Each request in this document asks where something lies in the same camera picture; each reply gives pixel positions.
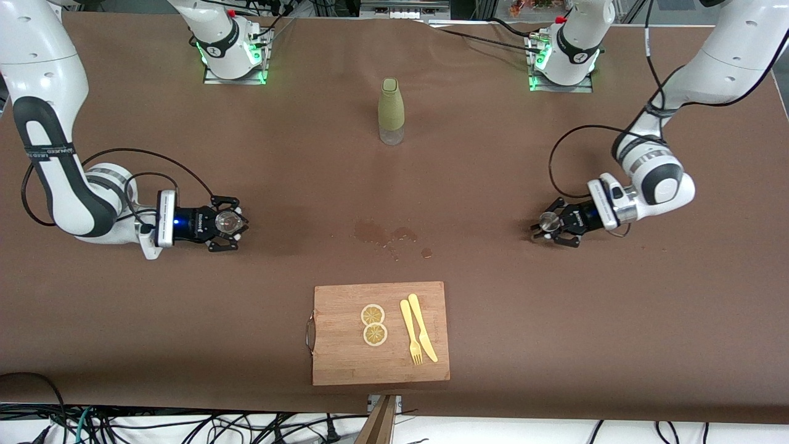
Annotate wooden cutting board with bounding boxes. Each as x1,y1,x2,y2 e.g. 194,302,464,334
306,281,451,387

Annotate yellow plastic fork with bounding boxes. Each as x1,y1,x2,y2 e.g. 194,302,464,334
400,299,424,366

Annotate clear glass measuring cup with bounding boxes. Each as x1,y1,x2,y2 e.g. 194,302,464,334
216,210,243,237

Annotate thick black floor cable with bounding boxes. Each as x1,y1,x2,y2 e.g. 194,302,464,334
0,372,67,444

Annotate wooden post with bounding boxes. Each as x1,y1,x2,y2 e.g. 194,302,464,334
354,395,398,444

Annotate steel jigger shaker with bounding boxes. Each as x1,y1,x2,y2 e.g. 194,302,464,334
531,211,562,242

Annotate brown paper table cover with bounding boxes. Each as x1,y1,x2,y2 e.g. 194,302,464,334
0,11,789,426

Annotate grey power strip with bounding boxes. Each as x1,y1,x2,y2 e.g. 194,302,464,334
361,0,451,19

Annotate green sleeved glass bottle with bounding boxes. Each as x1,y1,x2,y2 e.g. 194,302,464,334
377,78,406,146

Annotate teal floor cable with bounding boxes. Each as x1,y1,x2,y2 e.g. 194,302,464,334
73,407,94,444

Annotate yellow plastic knife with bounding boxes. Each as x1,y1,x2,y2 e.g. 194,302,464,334
407,294,439,363

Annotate orange plastic items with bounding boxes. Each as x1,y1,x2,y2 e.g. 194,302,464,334
509,0,569,17

